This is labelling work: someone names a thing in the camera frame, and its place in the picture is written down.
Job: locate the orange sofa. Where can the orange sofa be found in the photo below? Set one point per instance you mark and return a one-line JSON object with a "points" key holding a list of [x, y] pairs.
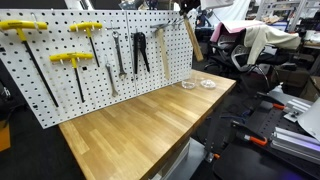
{"points": [[4, 136]]}

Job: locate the grey metal shelving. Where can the grey metal shelving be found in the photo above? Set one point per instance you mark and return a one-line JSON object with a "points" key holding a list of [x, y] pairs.
{"points": [[293, 13]]}

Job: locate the white perforated pegboard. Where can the white perforated pegboard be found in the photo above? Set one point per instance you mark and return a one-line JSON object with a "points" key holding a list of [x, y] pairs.
{"points": [[60, 83]]}

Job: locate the clear glass cup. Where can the clear glass cup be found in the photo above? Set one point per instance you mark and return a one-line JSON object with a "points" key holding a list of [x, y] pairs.
{"points": [[188, 85]]}

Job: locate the black office chair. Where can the black office chair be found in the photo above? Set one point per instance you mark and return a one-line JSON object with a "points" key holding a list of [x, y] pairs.
{"points": [[230, 56]]}

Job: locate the black perforated bench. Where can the black perforated bench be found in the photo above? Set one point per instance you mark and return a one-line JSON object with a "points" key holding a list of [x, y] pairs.
{"points": [[253, 163]]}

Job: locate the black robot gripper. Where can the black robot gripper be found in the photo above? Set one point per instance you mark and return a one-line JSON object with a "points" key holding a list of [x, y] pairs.
{"points": [[188, 6]]}

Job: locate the clear glass lid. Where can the clear glass lid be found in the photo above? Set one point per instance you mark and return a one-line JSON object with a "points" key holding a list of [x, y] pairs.
{"points": [[208, 84]]}

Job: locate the pink cloth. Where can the pink cloth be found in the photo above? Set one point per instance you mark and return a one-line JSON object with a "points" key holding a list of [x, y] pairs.
{"points": [[220, 30]]}

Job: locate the short aluminium extrusion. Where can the short aluminium extrusion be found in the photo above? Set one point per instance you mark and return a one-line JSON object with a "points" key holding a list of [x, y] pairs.
{"points": [[296, 108]]}

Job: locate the black pliers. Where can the black pliers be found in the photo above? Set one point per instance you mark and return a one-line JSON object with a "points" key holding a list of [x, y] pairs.
{"points": [[140, 41]]}

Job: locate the brown cardboard box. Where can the brown cardboard box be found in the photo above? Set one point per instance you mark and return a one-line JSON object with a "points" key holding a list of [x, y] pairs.
{"points": [[311, 88]]}

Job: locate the small steel combination wrench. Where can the small steel combination wrench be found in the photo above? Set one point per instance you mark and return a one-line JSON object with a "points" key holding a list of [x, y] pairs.
{"points": [[111, 78]]}

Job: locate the ball-peen hammer with barcode label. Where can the ball-peen hammer with barcode label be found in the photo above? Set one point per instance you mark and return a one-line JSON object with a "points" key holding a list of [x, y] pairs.
{"points": [[195, 41]]}

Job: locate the large steel combination wrench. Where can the large steel combination wrench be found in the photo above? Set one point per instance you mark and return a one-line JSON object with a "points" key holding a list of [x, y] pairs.
{"points": [[118, 50]]}

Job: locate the long aluminium extrusion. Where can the long aluminium extrusion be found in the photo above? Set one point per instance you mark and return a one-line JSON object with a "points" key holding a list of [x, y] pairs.
{"points": [[293, 143]]}

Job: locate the beige jacket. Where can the beige jacket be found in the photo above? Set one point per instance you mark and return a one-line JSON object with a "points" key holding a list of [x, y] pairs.
{"points": [[266, 38]]}

